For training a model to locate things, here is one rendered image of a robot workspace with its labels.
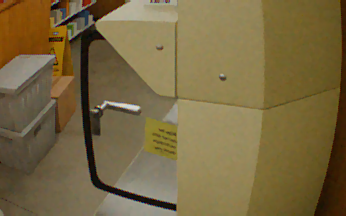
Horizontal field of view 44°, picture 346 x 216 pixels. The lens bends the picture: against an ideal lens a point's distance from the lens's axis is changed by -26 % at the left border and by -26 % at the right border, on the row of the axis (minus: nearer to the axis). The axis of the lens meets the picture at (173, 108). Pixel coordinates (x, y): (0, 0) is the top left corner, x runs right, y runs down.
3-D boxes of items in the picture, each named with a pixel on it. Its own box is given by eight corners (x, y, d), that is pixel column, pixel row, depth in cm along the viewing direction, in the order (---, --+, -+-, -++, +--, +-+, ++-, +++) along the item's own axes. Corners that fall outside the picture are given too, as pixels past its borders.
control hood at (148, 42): (227, 31, 96) (225, -13, 92) (176, 99, 68) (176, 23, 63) (167, 24, 99) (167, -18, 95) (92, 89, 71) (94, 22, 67)
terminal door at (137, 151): (207, 217, 113) (217, 41, 96) (92, 186, 124) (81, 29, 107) (209, 215, 113) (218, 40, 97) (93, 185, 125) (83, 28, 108)
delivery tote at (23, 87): (58, 99, 336) (57, 54, 322) (22, 136, 284) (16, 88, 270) (20, 93, 347) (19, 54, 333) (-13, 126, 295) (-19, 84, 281)
